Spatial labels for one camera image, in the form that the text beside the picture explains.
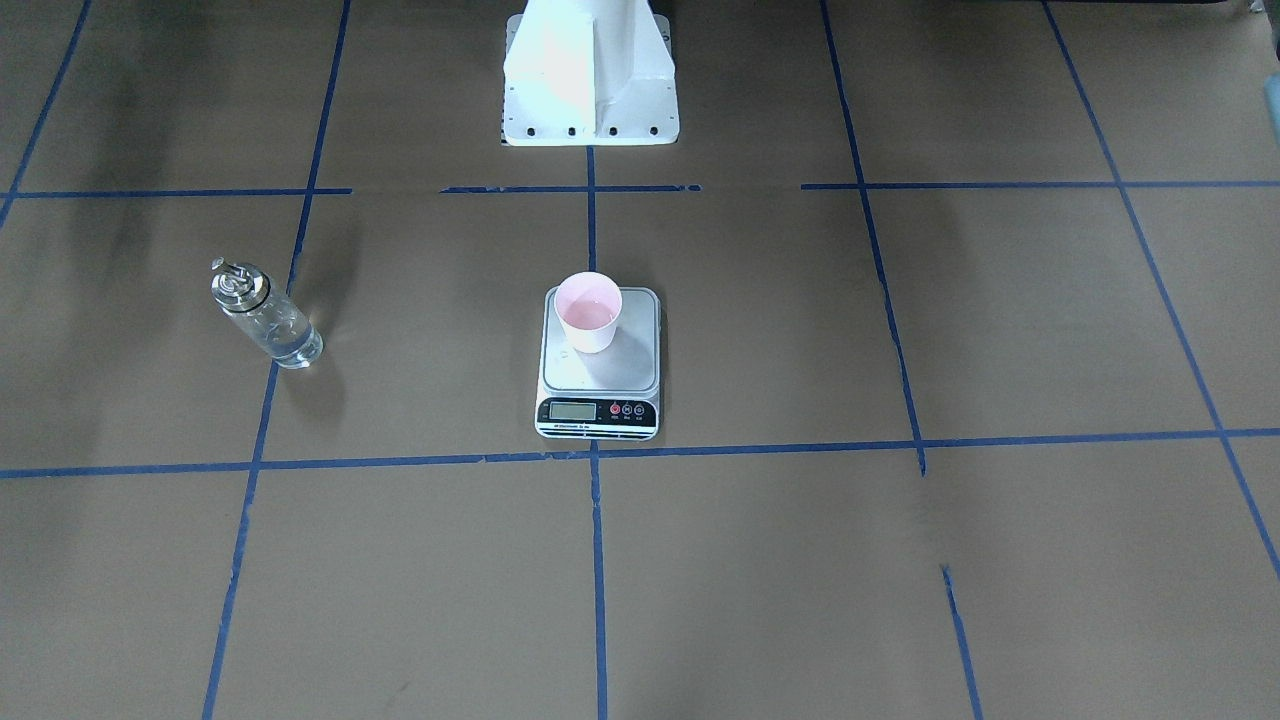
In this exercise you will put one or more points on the digital kitchen scale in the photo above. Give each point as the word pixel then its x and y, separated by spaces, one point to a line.
pixel 613 394

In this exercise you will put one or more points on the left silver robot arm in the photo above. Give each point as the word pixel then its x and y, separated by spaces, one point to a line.
pixel 1271 95

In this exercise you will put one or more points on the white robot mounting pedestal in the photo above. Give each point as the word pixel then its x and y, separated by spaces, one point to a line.
pixel 589 73

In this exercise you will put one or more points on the pink paper cup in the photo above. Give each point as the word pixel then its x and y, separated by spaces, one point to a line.
pixel 588 306

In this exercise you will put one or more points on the clear glass sauce bottle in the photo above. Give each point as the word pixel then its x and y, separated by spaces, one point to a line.
pixel 267 315

